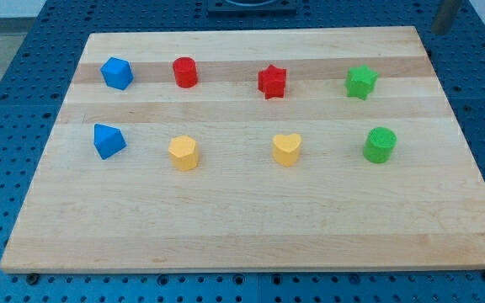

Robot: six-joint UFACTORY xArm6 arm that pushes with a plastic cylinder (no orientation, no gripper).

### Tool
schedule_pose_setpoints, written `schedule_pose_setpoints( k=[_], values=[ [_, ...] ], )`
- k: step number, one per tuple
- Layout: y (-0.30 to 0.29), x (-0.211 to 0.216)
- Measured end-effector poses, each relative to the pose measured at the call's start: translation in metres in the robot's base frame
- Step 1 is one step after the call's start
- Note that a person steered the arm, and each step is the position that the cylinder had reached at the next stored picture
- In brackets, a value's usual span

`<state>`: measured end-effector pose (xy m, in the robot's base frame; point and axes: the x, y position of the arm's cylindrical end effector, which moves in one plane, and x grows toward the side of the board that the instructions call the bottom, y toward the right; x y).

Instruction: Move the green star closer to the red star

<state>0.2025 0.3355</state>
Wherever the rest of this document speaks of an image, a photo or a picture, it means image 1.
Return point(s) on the wooden board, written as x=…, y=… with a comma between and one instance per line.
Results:
x=239, y=210

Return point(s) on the red cylinder block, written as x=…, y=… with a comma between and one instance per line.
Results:
x=185, y=72

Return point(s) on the grey metal rod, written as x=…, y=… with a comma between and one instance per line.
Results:
x=445, y=16

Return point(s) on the blue cube block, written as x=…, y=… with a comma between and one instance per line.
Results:
x=117, y=73

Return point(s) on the yellow heart block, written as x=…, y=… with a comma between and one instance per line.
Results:
x=286, y=149

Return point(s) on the red star block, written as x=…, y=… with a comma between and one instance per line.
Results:
x=272, y=82

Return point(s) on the green star block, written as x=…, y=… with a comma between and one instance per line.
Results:
x=360, y=81

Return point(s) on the yellow hexagon block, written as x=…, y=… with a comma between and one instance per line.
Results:
x=184, y=153

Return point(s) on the blue triangle block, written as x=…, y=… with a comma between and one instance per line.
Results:
x=107, y=140

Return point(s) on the green cylinder block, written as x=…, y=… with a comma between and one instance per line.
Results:
x=379, y=145

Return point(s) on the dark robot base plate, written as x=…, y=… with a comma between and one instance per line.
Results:
x=222, y=7

